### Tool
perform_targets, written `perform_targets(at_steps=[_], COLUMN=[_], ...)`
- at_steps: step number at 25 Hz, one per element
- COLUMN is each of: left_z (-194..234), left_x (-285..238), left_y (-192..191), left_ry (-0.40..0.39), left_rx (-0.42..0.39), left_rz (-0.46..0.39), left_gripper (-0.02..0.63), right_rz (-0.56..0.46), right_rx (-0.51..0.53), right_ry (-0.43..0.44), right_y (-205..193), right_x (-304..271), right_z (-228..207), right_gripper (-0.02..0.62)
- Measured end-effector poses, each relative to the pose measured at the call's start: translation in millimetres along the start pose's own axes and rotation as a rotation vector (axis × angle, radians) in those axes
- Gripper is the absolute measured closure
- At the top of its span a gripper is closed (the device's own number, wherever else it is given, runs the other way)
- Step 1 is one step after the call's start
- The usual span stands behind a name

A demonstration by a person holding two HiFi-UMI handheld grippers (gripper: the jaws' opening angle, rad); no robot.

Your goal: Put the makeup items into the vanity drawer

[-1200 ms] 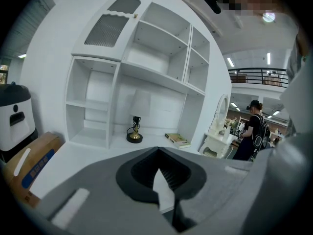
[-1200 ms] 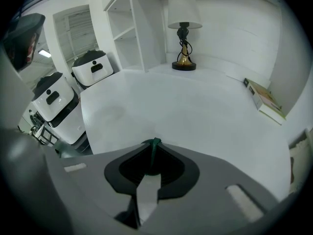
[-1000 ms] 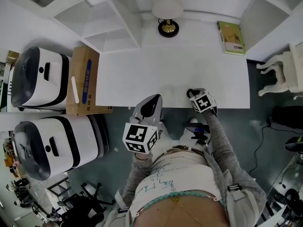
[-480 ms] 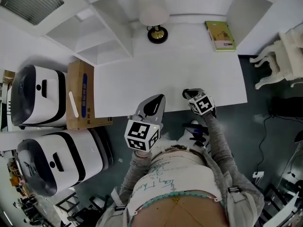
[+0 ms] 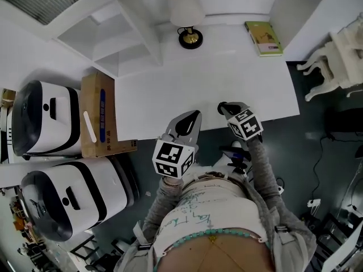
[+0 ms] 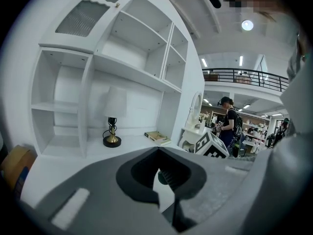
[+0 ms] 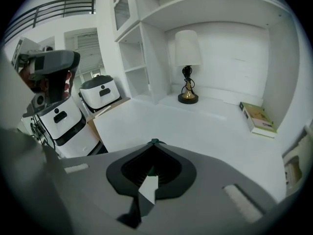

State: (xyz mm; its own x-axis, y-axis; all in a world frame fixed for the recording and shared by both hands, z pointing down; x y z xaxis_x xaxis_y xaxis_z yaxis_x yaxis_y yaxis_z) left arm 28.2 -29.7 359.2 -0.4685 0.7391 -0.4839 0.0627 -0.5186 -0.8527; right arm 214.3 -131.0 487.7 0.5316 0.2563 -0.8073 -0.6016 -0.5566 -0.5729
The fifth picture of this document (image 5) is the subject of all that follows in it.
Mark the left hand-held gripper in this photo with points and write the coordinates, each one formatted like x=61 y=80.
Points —
x=173 y=159

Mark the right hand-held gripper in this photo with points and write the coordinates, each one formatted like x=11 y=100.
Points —
x=246 y=126

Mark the small dark round object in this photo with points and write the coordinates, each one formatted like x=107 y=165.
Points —
x=221 y=108

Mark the white desk with hutch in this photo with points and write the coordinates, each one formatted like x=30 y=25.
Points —
x=198 y=81

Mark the person's left forearm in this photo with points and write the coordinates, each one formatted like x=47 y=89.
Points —
x=161 y=203

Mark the person's right forearm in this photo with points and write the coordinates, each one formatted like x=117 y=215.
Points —
x=262 y=166

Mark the person's right leg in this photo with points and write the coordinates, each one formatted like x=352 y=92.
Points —
x=236 y=144

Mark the green book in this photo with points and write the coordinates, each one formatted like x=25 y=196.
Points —
x=265 y=38

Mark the person's torso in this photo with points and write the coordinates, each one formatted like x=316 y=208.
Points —
x=215 y=208

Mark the brown cardboard box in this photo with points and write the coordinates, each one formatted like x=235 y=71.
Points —
x=96 y=118

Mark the black bag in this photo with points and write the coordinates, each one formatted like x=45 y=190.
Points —
x=343 y=120

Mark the white shade table lamp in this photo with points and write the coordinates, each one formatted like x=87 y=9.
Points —
x=185 y=7

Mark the cream ornate vanity table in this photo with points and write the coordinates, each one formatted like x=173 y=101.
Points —
x=337 y=61

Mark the white and black machine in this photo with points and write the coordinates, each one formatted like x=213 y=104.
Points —
x=48 y=118
x=85 y=191

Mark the white power adapter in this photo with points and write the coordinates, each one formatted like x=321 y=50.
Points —
x=314 y=203

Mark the black metal frame rack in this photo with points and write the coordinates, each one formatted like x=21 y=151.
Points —
x=334 y=234

